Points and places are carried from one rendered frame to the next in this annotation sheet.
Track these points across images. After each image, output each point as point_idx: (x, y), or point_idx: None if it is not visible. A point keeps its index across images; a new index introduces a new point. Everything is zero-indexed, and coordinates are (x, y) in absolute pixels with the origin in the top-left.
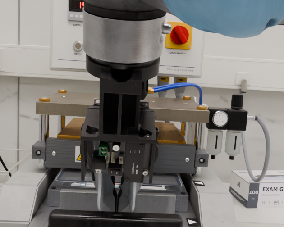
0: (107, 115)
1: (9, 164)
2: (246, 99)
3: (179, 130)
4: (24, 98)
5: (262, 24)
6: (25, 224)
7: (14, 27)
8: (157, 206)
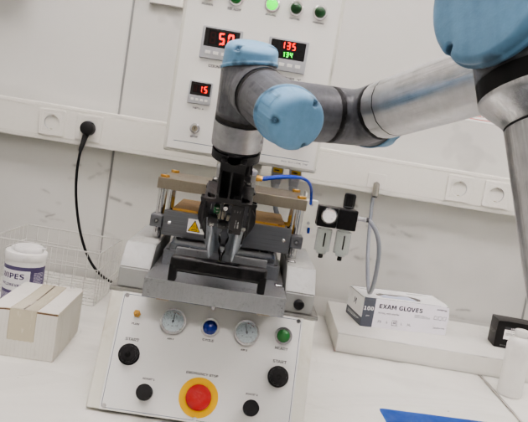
0: (222, 187)
1: (89, 254)
2: (380, 206)
3: None
4: (116, 177)
5: (297, 145)
6: (145, 270)
7: (116, 94)
8: None
